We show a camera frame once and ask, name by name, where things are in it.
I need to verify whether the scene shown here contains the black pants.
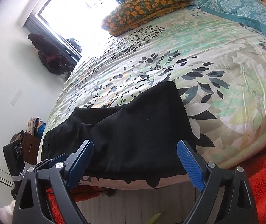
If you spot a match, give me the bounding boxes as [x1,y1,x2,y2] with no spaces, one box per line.
[41,81,199,183]

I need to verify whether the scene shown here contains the pile of clothes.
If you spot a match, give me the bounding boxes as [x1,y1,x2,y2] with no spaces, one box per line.
[28,117,46,140]

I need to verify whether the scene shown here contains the dark curtain left of window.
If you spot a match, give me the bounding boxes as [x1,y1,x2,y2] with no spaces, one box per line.
[24,15,81,65]

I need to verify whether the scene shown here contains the floral leaf bedspread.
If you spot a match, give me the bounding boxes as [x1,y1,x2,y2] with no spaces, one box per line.
[37,7,266,191]

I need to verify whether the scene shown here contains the orange floral folded quilt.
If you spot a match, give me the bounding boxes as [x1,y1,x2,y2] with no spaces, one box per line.
[101,0,192,36]

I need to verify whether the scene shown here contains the teal damask pillow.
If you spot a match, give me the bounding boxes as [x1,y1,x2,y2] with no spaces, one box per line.
[201,0,266,36]

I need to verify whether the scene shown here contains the white wall switch plate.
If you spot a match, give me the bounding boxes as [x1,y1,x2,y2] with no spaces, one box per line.
[10,90,22,106]

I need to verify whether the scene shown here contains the dark clothes hanging on wall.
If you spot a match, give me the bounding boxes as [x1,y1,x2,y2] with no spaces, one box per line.
[28,33,74,76]

